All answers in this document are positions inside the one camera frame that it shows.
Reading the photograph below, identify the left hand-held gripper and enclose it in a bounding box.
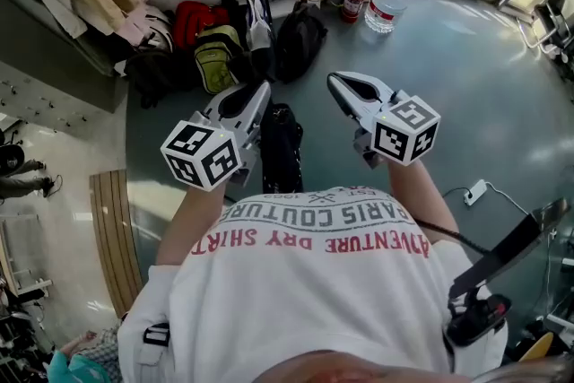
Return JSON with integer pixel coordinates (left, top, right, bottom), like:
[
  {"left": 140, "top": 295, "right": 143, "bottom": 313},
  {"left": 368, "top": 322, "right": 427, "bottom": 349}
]
[{"left": 160, "top": 81, "right": 273, "bottom": 193}]

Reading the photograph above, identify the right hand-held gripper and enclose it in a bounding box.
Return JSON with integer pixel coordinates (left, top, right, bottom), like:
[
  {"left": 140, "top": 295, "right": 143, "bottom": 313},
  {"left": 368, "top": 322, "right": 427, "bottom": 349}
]
[{"left": 326, "top": 71, "right": 441, "bottom": 170}]

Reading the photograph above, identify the black bag with dotted strap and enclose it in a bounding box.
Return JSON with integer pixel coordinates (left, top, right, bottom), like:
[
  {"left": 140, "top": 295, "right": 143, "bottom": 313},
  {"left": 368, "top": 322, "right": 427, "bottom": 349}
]
[{"left": 260, "top": 102, "right": 305, "bottom": 195}]

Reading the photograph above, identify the person's right forearm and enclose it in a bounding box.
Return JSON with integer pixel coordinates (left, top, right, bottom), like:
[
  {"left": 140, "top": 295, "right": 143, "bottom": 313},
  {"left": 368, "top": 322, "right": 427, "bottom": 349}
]
[{"left": 387, "top": 159, "right": 461, "bottom": 246}]

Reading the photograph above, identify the person's left forearm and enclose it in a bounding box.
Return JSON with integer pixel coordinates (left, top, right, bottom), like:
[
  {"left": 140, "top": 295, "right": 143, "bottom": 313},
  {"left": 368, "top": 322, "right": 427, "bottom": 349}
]
[{"left": 155, "top": 181, "right": 225, "bottom": 268}]

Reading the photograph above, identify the white tote bag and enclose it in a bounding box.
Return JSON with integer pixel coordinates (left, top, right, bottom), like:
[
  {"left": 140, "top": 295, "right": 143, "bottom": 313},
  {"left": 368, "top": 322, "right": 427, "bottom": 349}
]
[{"left": 244, "top": 0, "right": 274, "bottom": 54}]

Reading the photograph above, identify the black soft bag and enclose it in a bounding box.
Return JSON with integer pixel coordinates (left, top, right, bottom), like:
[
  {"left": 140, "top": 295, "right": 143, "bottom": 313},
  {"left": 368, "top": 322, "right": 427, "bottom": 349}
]
[{"left": 124, "top": 50, "right": 198, "bottom": 110}]

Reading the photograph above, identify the yellow-green backpack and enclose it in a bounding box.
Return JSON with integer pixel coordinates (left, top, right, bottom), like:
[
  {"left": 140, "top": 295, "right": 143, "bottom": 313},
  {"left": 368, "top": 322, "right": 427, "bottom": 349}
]
[{"left": 193, "top": 24, "right": 246, "bottom": 96}]

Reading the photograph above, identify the large black backpack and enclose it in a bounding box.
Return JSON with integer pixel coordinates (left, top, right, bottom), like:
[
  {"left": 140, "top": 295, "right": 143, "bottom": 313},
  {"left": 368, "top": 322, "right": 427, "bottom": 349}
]
[{"left": 274, "top": 2, "right": 329, "bottom": 84}]

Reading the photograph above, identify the large clear water jug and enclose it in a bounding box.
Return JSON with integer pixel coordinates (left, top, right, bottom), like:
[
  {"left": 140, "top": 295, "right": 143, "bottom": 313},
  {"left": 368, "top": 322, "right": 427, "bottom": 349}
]
[{"left": 363, "top": 0, "right": 418, "bottom": 35}]

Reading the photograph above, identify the red backpack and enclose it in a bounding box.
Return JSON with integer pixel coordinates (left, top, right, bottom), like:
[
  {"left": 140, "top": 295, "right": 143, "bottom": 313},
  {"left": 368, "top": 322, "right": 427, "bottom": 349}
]
[{"left": 173, "top": 0, "right": 230, "bottom": 51}]

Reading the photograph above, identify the pink and white backpack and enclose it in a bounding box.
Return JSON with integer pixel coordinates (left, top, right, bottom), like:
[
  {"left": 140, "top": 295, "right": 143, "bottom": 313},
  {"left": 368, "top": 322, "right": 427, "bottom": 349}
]
[{"left": 114, "top": 4, "right": 175, "bottom": 54}]

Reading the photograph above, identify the white power strip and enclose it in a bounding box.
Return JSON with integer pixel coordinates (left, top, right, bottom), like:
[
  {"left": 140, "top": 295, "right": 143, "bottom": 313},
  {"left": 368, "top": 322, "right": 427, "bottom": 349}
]
[{"left": 463, "top": 178, "right": 489, "bottom": 207}]

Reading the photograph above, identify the wooden slatted bench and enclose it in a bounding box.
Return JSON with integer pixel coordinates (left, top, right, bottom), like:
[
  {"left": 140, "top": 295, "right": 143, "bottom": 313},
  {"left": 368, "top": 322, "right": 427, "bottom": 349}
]
[{"left": 89, "top": 169, "right": 145, "bottom": 320}]

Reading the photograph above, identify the grey panel with small hooks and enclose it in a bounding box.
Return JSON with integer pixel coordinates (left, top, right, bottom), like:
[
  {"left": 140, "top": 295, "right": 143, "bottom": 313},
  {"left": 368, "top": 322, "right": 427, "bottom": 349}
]
[{"left": 0, "top": 60, "right": 129, "bottom": 140}]

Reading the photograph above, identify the black office chair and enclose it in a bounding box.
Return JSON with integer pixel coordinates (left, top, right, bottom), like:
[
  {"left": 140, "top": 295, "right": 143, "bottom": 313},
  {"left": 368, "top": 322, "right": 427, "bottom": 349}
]
[{"left": 515, "top": 0, "right": 574, "bottom": 83}]

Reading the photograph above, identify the person's white printed shirt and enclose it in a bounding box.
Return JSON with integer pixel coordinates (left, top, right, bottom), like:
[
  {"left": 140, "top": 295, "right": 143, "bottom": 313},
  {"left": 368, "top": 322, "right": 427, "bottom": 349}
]
[{"left": 117, "top": 186, "right": 509, "bottom": 383}]

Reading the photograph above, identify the black shoulder-mounted device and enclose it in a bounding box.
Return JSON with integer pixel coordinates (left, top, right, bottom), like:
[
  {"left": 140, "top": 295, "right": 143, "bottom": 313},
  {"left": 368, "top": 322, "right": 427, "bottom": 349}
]
[{"left": 446, "top": 197, "right": 571, "bottom": 347}]

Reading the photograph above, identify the person's chin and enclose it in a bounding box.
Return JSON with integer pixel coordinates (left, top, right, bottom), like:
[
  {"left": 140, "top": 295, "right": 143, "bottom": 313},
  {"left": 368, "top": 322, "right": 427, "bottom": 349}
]
[{"left": 253, "top": 349, "right": 476, "bottom": 383}]

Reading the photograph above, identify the yellow curved object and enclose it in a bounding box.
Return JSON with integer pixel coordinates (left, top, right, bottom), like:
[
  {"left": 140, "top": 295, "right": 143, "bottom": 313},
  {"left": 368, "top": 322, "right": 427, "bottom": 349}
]
[{"left": 518, "top": 331, "right": 555, "bottom": 363}]

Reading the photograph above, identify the black coiled cable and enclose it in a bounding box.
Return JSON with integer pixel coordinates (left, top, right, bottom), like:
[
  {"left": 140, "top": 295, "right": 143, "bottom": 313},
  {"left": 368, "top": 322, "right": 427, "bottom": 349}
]
[{"left": 410, "top": 217, "right": 493, "bottom": 257}]

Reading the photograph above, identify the white power strip cable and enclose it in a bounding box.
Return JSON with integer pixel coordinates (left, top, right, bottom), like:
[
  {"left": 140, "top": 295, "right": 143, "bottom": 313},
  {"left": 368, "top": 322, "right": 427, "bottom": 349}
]
[{"left": 441, "top": 181, "right": 531, "bottom": 217}]

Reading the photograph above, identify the black strap buckle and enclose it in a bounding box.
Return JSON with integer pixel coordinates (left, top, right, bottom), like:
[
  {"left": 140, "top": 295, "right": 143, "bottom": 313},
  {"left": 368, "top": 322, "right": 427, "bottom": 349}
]
[{"left": 143, "top": 322, "right": 172, "bottom": 349}]

